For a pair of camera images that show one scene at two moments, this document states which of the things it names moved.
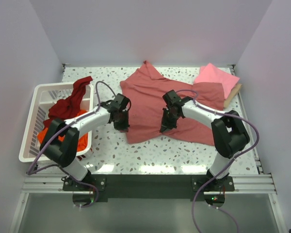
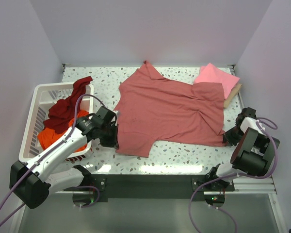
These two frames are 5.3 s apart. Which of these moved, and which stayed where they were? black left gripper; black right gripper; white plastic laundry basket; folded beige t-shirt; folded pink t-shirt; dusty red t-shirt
Moved: black left gripper; black right gripper; dusty red t-shirt
Stayed: folded pink t-shirt; folded beige t-shirt; white plastic laundry basket
